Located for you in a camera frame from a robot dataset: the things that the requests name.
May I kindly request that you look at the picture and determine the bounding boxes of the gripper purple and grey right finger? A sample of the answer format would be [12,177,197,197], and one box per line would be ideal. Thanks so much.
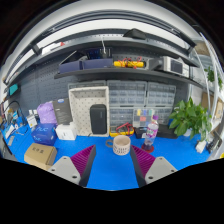
[130,145,177,187]

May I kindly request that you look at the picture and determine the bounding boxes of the gripper purple and grey left finger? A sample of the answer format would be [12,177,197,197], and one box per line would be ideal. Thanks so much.
[48,145,96,187]

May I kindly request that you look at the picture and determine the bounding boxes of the clear plastic water bottle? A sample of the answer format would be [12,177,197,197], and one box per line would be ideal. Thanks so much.
[144,115,159,145]

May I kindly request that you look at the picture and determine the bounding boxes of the red round coaster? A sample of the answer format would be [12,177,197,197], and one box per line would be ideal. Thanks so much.
[141,143,154,153]

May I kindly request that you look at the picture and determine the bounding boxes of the blue table mat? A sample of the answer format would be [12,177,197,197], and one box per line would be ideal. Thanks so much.
[0,121,218,192]

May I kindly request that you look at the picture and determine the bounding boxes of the brown cardboard box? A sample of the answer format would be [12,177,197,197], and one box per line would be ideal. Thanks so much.
[24,143,57,170]

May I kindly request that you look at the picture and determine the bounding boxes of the beige ceramic mug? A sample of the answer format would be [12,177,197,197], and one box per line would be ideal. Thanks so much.
[106,135,131,156]

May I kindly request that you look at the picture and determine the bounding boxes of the black labelled case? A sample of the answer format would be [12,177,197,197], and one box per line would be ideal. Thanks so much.
[134,127,147,139]

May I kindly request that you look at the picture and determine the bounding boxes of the white small box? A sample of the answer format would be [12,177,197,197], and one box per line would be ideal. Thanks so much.
[56,122,77,140]

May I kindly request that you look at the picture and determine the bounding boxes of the yellow red tool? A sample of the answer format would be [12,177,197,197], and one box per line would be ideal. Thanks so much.
[109,123,134,137]

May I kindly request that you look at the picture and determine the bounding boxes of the box of coloured parts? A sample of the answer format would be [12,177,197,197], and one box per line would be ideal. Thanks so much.
[133,108,154,127]

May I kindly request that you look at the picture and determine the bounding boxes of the white power adapter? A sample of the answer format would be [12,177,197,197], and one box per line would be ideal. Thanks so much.
[196,140,207,153]

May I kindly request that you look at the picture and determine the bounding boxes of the black rectangular speaker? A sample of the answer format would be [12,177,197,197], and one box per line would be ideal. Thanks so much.
[90,104,107,134]

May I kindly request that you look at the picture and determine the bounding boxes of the dark grey product box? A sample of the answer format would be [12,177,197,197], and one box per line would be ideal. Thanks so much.
[53,98,72,125]

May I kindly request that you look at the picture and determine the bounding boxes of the purple plastic bag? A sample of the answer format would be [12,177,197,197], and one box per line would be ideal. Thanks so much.
[37,102,57,124]

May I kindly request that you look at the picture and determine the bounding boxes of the small white bottle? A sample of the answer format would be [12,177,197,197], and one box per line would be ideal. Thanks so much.
[26,110,37,128]

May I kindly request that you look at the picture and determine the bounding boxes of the green potted plant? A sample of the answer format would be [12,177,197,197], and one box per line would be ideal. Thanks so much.
[169,98,212,141]

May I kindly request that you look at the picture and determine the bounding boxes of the white pegboard tray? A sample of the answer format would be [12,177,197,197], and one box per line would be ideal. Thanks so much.
[69,86,110,137]

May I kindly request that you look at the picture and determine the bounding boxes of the clear drawer organizer right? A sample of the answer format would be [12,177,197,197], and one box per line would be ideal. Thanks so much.
[146,82,176,124]

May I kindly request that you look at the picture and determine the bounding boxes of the clear drawer organizer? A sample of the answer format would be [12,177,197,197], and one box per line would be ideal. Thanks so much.
[146,82,176,124]
[107,80,147,126]

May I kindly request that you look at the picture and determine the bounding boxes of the clear drawer organizer left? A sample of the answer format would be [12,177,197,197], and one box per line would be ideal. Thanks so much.
[107,80,147,126]

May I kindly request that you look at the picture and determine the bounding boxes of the white oscilloscope instrument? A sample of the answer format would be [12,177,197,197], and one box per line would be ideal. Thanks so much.
[149,56,189,78]

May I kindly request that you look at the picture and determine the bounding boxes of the yellow device on shelf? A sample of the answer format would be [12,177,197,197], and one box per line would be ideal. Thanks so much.
[113,57,144,69]

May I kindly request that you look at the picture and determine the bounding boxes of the dark blue box on shelf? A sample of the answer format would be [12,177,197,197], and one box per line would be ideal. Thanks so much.
[59,48,113,74]

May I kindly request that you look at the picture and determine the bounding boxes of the white metal rack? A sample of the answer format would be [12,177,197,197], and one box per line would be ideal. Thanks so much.
[194,34,224,161]

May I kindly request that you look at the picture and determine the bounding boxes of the black wall shelf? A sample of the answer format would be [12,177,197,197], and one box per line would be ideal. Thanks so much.
[54,67,202,88]

